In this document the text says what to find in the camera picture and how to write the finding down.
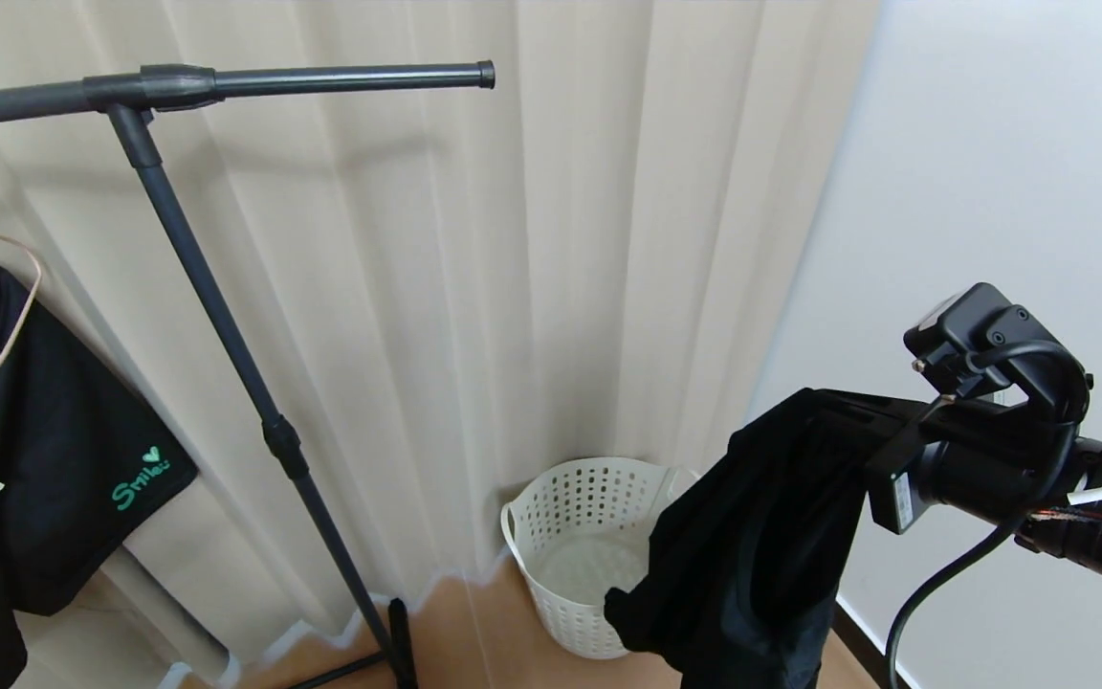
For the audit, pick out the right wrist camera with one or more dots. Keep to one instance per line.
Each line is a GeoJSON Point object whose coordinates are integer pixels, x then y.
{"type": "Point", "coordinates": [991, 344]}

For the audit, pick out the black clothes rack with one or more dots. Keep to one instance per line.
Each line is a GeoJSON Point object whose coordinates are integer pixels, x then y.
{"type": "Point", "coordinates": [321, 81]}

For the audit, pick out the white laundry basket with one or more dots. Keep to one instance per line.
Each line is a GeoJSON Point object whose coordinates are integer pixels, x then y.
{"type": "Point", "coordinates": [599, 565]}

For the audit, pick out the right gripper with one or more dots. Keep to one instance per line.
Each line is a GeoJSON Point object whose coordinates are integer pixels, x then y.
{"type": "Point", "coordinates": [972, 474]}

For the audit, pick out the black garment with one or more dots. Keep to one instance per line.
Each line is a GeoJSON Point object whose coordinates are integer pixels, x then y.
{"type": "Point", "coordinates": [752, 555]}

